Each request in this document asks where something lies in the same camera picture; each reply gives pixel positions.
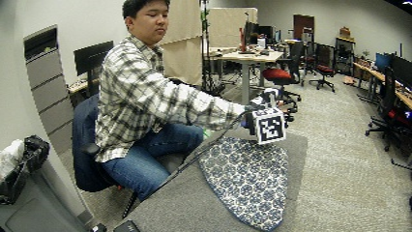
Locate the white plastic object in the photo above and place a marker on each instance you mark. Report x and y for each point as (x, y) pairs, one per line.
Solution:
(271, 93)

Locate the white cube of black markers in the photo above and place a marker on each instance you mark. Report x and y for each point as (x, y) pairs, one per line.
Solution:
(270, 126)

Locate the office chair with red seat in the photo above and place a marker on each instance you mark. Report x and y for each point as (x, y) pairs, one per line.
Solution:
(279, 74)

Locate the light wooden desk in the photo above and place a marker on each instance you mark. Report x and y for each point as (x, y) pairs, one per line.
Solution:
(251, 58)

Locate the small green object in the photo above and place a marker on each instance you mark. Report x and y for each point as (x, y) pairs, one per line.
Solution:
(207, 132)

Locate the black mesh office chair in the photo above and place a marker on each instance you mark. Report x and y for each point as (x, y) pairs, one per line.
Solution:
(324, 63)

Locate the black monitor on wooden desk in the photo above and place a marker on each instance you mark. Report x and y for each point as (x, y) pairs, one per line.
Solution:
(248, 35)

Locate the black tripod stand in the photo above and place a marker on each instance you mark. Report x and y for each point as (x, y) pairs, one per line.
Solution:
(207, 48)

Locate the black metal shelf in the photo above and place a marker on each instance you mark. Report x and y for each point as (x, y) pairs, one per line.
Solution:
(344, 56)

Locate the beige partition panel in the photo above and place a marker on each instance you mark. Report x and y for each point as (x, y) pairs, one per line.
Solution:
(182, 54)
(227, 27)

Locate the blue patterned ironing board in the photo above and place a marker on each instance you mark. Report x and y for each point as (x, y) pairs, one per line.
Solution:
(248, 180)

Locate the brown door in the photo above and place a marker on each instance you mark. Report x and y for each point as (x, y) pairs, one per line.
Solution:
(303, 26)

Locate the the person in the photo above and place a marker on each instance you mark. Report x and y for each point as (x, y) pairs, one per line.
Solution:
(142, 96)

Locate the long wooden desk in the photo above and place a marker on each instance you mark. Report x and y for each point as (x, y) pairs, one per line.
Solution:
(382, 77)

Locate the brown cardboard box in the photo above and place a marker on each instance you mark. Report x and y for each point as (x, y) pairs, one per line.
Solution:
(344, 33)

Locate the blue lit monitor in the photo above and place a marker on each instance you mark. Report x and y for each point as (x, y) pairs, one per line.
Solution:
(382, 62)

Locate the large black monitor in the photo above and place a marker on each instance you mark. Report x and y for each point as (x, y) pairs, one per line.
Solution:
(403, 71)

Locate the black monitor on side desk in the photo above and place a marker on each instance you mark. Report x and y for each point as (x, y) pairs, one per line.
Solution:
(92, 58)

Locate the dark blue office chair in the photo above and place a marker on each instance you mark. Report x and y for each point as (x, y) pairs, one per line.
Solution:
(86, 154)

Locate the black flat device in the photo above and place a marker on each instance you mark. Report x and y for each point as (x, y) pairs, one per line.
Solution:
(127, 226)

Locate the grey filing cabinet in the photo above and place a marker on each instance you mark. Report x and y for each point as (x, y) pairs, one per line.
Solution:
(50, 87)

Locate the black bag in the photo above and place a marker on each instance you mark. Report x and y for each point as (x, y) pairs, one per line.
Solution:
(26, 167)

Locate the white plastic bag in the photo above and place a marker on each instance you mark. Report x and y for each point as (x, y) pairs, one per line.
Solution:
(11, 158)

